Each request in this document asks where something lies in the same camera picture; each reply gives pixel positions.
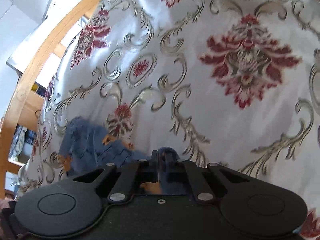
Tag blue orange patterned pants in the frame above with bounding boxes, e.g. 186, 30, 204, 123
58, 117, 185, 195

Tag white floral bedspread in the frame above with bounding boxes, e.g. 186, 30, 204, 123
17, 0, 319, 239

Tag wooden bed frame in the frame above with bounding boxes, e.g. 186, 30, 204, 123
1, 0, 100, 198

